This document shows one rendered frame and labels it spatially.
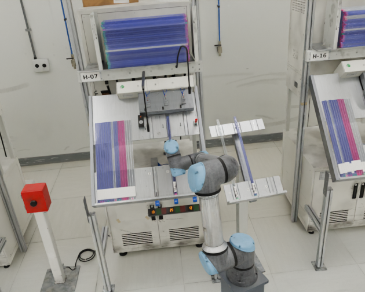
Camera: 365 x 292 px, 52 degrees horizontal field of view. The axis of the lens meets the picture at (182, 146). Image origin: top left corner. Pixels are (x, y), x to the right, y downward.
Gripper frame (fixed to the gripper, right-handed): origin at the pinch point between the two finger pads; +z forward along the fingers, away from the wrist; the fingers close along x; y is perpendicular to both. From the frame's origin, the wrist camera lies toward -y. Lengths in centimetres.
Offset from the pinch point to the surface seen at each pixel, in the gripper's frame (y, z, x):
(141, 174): -10.1, -1.6, 19.4
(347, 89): 31, 9, -118
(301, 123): 14, 30, -93
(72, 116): 60, 171, 100
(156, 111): 27.5, 2.6, 6.9
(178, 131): 13.8, 4.6, -5.9
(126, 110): 31.1, 9.0, 25.6
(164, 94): 37.5, 2.4, 0.9
